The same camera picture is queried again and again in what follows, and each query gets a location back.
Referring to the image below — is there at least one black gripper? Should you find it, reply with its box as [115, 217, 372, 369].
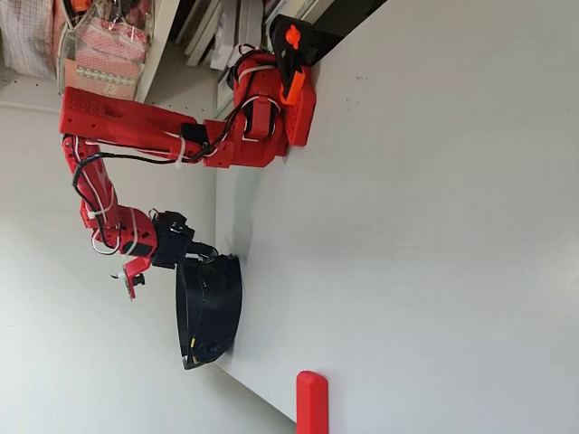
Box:
[150, 210, 219, 269]

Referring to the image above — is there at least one red perforated arm base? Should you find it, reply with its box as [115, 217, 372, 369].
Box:
[228, 47, 318, 157]

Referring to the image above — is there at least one red rectangular block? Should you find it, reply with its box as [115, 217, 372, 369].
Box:
[296, 370, 330, 434]

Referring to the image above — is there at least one pink plastic storage container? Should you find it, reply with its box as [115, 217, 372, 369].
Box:
[56, 0, 153, 101]

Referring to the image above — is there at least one black orange table clamp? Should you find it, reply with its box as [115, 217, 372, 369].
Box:
[270, 13, 347, 104]

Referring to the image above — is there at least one wrist camera board red mount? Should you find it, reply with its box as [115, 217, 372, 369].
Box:
[110, 258, 153, 302]

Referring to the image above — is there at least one black camera cable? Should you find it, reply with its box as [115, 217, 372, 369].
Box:
[71, 71, 254, 254]

